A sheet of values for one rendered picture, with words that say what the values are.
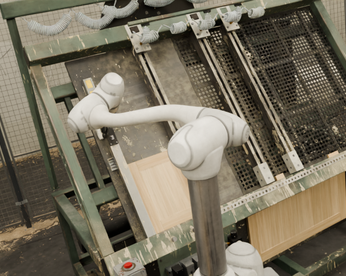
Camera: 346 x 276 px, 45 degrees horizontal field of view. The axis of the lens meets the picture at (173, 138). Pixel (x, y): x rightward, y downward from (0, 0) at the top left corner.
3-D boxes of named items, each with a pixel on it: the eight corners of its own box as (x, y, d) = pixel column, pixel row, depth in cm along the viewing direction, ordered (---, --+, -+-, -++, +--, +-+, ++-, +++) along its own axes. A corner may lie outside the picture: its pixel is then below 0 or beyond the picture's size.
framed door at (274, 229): (252, 265, 288) (254, 266, 286) (242, 193, 270) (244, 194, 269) (344, 216, 324) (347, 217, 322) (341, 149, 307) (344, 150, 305)
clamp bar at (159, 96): (200, 214, 238) (216, 206, 216) (120, 35, 261) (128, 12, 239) (214, 207, 242) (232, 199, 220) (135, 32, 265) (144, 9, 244)
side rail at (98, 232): (99, 259, 219) (103, 257, 209) (29, 75, 241) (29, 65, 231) (110, 254, 222) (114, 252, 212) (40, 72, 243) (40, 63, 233)
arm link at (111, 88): (108, 85, 188) (88, 102, 181) (111, 63, 174) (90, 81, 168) (127, 99, 186) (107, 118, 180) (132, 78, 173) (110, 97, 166)
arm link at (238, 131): (213, 100, 155) (192, 110, 145) (258, 113, 145) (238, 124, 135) (211, 132, 160) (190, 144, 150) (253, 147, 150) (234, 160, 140)
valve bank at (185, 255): (177, 311, 213) (169, 271, 205) (165, 296, 225) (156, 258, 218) (255, 269, 233) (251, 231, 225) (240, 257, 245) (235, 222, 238)
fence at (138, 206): (145, 239, 224) (147, 237, 220) (81, 82, 243) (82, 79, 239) (154, 235, 226) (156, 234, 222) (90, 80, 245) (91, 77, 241)
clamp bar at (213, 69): (258, 188, 255) (280, 178, 233) (179, 22, 278) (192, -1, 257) (271, 182, 259) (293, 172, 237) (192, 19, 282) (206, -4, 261)
